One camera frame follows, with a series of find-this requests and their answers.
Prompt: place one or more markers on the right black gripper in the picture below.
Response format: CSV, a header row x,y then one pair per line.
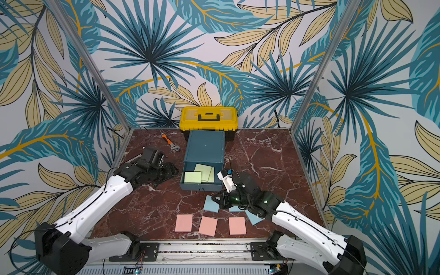
x,y
226,198

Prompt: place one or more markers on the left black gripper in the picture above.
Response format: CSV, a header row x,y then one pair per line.
x,y
171,171

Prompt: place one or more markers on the blue sticky note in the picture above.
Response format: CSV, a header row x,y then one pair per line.
x,y
235,209
253,218
210,205

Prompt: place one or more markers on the green sticky note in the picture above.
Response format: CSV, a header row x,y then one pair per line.
x,y
205,170
211,175
192,177

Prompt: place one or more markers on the teal yellow drawer cabinet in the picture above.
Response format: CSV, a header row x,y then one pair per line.
x,y
204,148

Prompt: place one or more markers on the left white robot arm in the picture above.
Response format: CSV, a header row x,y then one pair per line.
x,y
63,246

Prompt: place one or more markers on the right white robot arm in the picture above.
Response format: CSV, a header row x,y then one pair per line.
x,y
318,247

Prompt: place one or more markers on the pink sticky note right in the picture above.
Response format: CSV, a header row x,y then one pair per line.
x,y
237,226

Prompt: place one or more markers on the pink sticky note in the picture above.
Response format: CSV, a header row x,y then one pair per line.
x,y
237,226
184,223
208,226

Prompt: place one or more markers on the pink sticky note middle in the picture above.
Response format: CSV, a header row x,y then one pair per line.
x,y
208,226

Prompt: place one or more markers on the pink sticky note left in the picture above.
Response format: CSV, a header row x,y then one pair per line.
x,y
184,223

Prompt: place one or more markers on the black charger board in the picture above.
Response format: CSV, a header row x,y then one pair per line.
x,y
133,160

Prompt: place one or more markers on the orange adjustable wrench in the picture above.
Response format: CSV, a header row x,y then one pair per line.
x,y
172,145

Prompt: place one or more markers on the yellow black toolbox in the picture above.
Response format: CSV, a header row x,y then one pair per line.
x,y
210,119

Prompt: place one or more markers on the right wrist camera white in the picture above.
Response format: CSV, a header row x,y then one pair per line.
x,y
226,176

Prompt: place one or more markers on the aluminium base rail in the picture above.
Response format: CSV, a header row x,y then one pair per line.
x,y
230,256

